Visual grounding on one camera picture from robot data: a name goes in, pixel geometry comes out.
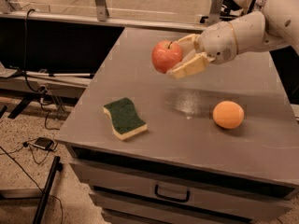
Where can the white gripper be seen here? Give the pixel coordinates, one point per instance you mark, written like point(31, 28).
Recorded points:
point(219, 44)

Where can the red apple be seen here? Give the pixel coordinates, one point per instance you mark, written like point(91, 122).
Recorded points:
point(165, 55)

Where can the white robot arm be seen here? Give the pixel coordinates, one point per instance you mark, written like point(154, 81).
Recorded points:
point(273, 25)

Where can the green and yellow sponge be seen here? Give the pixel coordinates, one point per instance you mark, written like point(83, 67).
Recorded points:
point(124, 119)

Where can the orange fruit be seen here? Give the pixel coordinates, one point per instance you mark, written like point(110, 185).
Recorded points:
point(228, 114)

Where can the grey drawer cabinet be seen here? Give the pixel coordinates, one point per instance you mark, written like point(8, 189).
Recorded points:
point(234, 176)

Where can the black power adapter on floor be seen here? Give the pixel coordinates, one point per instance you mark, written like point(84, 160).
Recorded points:
point(43, 143)

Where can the black floor stand bar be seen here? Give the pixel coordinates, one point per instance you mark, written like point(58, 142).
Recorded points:
point(45, 193)

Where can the metal railing post right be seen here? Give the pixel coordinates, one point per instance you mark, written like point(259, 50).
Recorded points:
point(215, 12)

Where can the metal railing post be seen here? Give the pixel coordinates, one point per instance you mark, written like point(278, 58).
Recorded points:
point(215, 12)
point(101, 10)

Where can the metal railing post left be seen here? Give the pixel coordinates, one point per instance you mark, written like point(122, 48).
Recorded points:
point(101, 10)

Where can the black drawer handle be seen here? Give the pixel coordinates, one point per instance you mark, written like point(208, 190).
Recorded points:
point(170, 195)

